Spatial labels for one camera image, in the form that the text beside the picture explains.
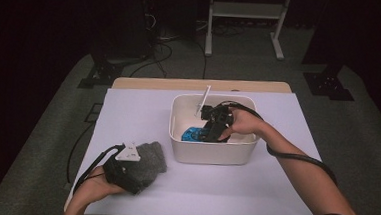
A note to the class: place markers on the white metal stand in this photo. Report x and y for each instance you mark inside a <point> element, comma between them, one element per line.
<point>244,10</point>

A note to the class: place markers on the person's left hand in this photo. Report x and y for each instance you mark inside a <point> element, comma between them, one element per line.
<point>96,188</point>

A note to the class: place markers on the white table cover sheet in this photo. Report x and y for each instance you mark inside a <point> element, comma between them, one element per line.
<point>137,117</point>

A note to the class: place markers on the black stand with cross base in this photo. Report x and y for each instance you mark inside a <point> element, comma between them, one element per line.
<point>102,73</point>

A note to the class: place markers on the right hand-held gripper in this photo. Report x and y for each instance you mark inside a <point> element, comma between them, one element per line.
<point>219,117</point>

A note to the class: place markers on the blue and black toy car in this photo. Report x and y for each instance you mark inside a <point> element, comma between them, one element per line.
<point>192,134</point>

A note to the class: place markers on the wooden table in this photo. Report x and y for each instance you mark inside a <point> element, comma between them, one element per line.
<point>136,83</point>

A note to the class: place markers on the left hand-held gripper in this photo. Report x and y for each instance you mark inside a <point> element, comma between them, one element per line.
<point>117,173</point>

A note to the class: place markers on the black stand with plate base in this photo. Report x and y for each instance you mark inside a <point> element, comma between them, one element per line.
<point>328,86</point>

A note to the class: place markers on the white plastic bin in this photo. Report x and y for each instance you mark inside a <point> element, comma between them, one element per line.
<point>209,153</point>

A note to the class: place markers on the person's right hand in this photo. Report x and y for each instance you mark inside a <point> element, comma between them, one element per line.
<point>247,124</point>

